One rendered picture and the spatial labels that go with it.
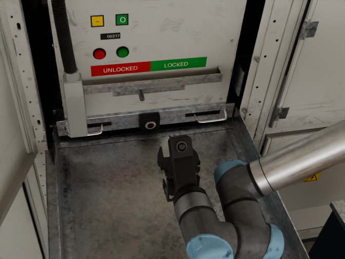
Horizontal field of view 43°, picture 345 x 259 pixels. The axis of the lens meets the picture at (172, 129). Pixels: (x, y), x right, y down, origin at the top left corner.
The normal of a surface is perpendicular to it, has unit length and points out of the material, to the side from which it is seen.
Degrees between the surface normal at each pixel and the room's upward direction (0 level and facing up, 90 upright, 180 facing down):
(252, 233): 18
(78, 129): 90
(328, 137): 35
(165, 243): 0
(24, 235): 90
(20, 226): 90
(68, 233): 0
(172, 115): 90
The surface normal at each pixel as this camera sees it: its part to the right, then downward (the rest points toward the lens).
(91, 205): 0.07, -0.70
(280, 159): -0.47, -0.47
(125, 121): 0.22, 0.70
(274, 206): -0.97, 0.11
